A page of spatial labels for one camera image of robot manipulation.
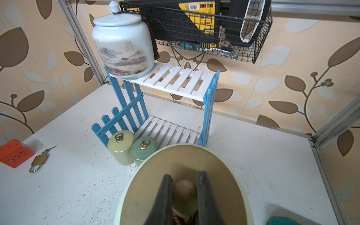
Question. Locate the blue white wooden shelf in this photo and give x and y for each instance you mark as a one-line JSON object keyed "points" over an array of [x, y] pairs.
{"points": [[161, 119]]}

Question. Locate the brass padlock with key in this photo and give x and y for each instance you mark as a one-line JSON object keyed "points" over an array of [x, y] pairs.
{"points": [[39, 160]]}

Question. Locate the black wire basket rear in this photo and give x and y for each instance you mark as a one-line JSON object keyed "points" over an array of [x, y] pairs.
{"points": [[245, 54]]}

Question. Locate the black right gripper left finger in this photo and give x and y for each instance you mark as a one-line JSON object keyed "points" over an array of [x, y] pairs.
{"points": [[161, 212]]}

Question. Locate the red cube block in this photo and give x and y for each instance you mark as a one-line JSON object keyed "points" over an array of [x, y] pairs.
{"points": [[14, 153]]}

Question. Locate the black yellow tool box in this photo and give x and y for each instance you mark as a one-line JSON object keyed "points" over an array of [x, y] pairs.
{"points": [[189, 21]]}

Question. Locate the cream jar with brown lid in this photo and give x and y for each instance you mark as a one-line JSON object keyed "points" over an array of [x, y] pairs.
{"points": [[183, 162]]}

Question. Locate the white painted porcelain jar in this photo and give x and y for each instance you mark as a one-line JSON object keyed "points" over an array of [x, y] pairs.
{"points": [[125, 43]]}

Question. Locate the green small tea canister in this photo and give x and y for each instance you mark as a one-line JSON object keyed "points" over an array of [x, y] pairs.
{"points": [[142, 148]]}

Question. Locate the aluminium cage frame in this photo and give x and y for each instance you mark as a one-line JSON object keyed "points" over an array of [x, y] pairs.
{"points": [[306, 80]]}

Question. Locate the green handle screwdriver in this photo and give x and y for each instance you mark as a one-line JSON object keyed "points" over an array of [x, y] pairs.
{"points": [[197, 47]]}

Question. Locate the black white handle saw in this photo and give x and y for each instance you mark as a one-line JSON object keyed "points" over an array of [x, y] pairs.
{"points": [[247, 18]]}

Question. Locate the yellow-green small tea canister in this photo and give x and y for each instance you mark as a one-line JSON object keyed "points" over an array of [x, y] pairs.
{"points": [[119, 146]]}

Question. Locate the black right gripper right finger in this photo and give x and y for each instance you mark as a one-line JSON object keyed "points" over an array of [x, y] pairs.
{"points": [[208, 212]]}

